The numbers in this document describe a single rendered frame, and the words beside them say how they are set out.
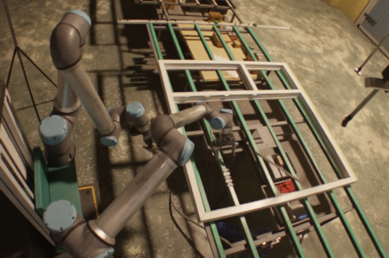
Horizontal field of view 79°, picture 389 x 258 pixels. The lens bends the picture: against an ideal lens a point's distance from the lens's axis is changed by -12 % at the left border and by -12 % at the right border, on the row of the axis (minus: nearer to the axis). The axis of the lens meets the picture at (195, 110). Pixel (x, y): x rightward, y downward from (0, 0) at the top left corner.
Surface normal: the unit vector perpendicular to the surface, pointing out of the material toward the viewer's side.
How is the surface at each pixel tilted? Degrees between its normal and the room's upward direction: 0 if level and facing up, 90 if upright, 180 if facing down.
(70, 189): 0
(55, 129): 5
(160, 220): 0
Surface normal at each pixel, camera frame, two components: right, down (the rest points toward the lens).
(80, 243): -0.02, -0.45
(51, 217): 0.17, -0.68
